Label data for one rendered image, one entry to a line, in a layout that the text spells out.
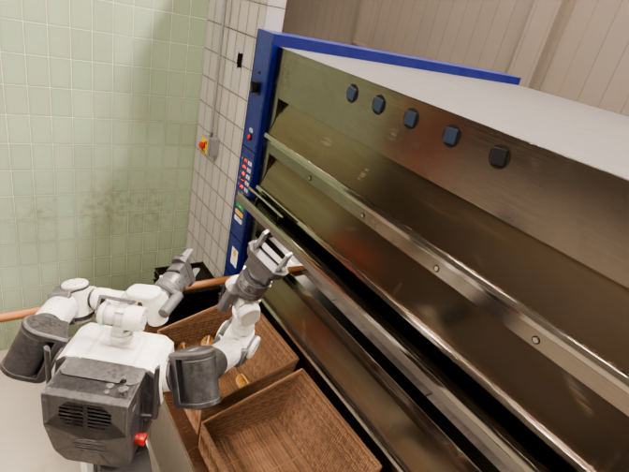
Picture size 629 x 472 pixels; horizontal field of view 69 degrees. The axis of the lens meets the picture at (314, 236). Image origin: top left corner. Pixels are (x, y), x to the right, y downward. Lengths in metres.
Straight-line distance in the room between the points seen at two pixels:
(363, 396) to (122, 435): 0.96
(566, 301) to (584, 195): 0.26
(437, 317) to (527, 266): 0.34
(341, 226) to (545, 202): 0.82
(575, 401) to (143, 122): 2.51
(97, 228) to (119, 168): 0.42
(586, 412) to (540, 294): 0.30
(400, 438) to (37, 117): 2.32
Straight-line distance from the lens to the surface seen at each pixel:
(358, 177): 1.70
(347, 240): 1.77
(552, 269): 1.29
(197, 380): 1.29
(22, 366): 1.43
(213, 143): 2.73
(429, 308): 1.53
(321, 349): 2.04
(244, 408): 2.11
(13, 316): 1.83
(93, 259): 3.26
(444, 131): 1.44
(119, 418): 1.23
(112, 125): 2.92
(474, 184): 1.37
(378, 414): 1.86
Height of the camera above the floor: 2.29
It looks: 26 degrees down
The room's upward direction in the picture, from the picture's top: 13 degrees clockwise
